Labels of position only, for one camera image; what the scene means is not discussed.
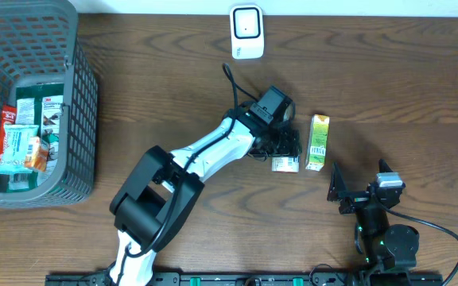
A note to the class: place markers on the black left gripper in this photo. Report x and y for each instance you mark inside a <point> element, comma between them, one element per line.
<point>295,150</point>

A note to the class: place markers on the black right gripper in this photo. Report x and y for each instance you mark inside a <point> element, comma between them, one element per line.
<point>338,191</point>

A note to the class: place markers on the white jar green lid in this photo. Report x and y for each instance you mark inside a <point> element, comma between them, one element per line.
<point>285,164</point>

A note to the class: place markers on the green yellow juice carton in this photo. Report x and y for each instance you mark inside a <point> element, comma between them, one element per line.
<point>317,147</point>

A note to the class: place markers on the small orange box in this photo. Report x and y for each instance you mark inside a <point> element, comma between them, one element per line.
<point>37,155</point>

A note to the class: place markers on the mint green wipes pack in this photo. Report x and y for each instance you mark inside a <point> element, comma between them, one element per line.
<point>15,146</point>

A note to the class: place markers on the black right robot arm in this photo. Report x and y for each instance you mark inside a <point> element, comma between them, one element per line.
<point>390,250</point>

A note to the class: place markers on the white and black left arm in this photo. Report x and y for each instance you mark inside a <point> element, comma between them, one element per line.
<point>153,203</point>

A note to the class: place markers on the white barcode scanner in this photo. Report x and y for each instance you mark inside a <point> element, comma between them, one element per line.
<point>247,32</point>

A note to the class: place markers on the green 3M package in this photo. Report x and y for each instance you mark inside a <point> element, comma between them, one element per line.
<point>39,105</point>

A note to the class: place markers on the dark grey plastic mesh basket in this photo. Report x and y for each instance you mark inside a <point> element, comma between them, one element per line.
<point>38,44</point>

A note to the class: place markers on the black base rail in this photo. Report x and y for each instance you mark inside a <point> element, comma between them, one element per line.
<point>296,279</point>

